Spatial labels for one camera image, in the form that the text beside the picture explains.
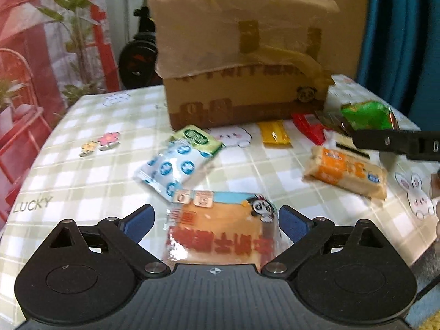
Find orange label cake packet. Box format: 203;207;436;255
302;145;388;200

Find green white snack packet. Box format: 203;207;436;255
168;125;226;159

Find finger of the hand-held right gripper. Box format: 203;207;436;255
351;129;440;162

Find person's right hand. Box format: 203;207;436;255
430;170;440;241

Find orange bread packet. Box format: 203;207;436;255
161;190;283;271

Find black exercise bike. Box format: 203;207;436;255
119;7;164;90

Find red snack packet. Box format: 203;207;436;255
291;112;332;145

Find teal curtain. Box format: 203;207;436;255
356;0;440;131

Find yellow snack packet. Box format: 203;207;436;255
258;120;293;148

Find blue dotted white packet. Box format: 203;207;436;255
133;139;214;202

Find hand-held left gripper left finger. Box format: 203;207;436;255
48;204;171;279

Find printed backdrop cloth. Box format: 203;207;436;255
0;0;121;234

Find brown cardboard box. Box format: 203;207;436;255
144;0;341;131

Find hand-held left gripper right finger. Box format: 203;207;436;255
261;205;391;279

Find bright green snack packet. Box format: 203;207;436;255
340;100;401;131

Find translucent plastic liner bag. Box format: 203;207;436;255
144;0;341;76

